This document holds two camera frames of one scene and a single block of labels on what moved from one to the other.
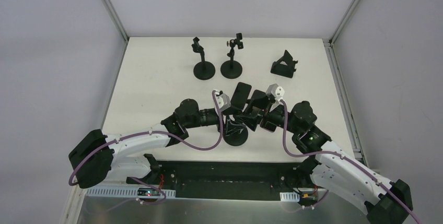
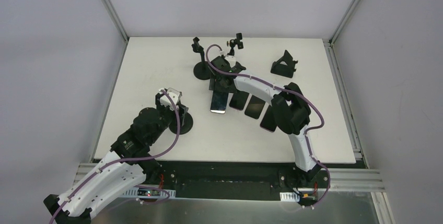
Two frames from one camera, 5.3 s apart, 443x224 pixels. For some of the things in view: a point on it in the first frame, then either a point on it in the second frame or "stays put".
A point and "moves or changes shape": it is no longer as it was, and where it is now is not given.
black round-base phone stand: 203,70 stays put
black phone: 256,114 to 219,101
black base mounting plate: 229,180 stays put
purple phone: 241,95 stays put
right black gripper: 269,117 to 221,83
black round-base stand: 235,134 moves or changes shape
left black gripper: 224,119 to 183,112
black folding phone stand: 287,70 stays put
